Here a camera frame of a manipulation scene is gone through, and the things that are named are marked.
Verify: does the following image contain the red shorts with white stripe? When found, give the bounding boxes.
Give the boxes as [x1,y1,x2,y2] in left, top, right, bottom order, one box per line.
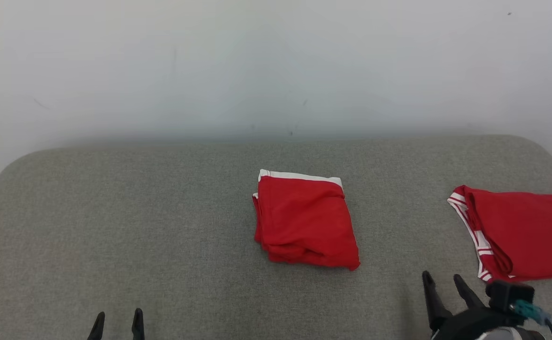
[252,169,361,271]

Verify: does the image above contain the teal connector camera cable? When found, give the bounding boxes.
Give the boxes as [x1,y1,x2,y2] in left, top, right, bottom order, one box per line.
[512,299,552,340]

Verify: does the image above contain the grey fabric sofa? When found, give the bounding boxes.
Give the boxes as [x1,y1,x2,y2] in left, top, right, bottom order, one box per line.
[0,135,552,340]

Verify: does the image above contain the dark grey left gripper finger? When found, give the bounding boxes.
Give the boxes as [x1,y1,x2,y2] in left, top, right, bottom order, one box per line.
[87,312,105,340]
[131,309,144,340]

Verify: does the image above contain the red jersey with white sleeves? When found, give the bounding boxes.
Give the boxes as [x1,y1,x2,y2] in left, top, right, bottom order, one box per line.
[447,185,552,283]

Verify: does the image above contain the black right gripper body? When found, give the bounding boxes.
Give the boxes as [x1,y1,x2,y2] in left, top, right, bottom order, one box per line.
[431,305,546,340]

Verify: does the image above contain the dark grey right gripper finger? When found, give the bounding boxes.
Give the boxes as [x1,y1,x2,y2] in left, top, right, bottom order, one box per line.
[454,274,485,310]
[422,271,453,331]

